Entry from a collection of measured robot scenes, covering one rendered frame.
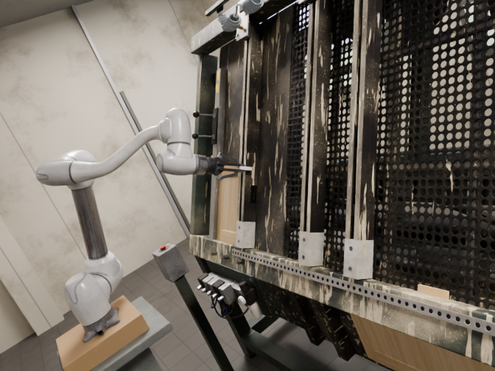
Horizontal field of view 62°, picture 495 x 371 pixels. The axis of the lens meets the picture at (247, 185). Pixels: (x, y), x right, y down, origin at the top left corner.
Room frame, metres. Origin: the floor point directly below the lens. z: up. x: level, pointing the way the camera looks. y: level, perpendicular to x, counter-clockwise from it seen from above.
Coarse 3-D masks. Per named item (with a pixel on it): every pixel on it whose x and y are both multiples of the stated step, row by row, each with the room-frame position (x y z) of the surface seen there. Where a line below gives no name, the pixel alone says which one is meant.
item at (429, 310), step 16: (240, 256) 1.85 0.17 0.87; (256, 256) 1.73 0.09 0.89; (304, 272) 1.42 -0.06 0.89; (352, 288) 1.20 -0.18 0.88; (368, 288) 1.15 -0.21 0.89; (400, 304) 1.04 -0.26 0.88; (416, 304) 0.99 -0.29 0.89; (448, 320) 0.90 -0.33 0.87; (464, 320) 0.87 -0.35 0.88; (480, 320) 0.84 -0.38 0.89
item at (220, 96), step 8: (224, 72) 2.39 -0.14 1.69; (216, 80) 2.42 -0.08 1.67; (224, 80) 2.38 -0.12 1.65; (216, 88) 2.40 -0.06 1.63; (224, 88) 2.37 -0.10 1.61; (216, 96) 2.39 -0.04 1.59; (224, 96) 2.36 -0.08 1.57; (216, 104) 2.37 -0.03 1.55; (224, 104) 2.36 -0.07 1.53; (224, 112) 2.35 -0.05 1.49; (224, 120) 2.34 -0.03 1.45; (216, 144) 2.30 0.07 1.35; (216, 152) 2.28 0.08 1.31; (216, 176) 2.25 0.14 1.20; (216, 184) 2.24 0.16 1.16; (216, 192) 2.23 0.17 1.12; (216, 200) 2.22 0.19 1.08; (216, 208) 2.21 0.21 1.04; (216, 216) 2.20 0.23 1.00; (216, 224) 2.19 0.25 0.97; (216, 232) 2.18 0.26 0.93
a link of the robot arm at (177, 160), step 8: (168, 144) 1.77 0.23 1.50; (176, 144) 1.75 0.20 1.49; (184, 144) 1.75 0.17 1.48; (160, 152) 1.74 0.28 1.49; (168, 152) 1.72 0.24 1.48; (176, 152) 1.73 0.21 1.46; (184, 152) 1.74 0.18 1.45; (160, 160) 1.71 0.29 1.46; (168, 160) 1.70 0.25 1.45; (176, 160) 1.71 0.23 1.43; (184, 160) 1.72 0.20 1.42; (192, 160) 1.74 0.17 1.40; (160, 168) 1.71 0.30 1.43; (168, 168) 1.70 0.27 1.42; (176, 168) 1.71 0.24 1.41; (184, 168) 1.72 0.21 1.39; (192, 168) 1.74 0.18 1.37
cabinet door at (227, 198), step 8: (232, 168) 2.13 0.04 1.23; (224, 184) 2.19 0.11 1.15; (232, 184) 2.11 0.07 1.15; (224, 192) 2.18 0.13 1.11; (232, 192) 2.10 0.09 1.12; (224, 200) 2.16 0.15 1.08; (232, 200) 2.08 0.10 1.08; (224, 208) 2.15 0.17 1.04; (232, 208) 2.07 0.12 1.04; (224, 216) 2.13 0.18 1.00; (232, 216) 2.06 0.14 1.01; (224, 224) 2.12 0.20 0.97; (232, 224) 2.05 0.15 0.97; (224, 232) 2.10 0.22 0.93; (232, 232) 2.03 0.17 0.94; (224, 240) 2.09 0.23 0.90; (232, 240) 2.01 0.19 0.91
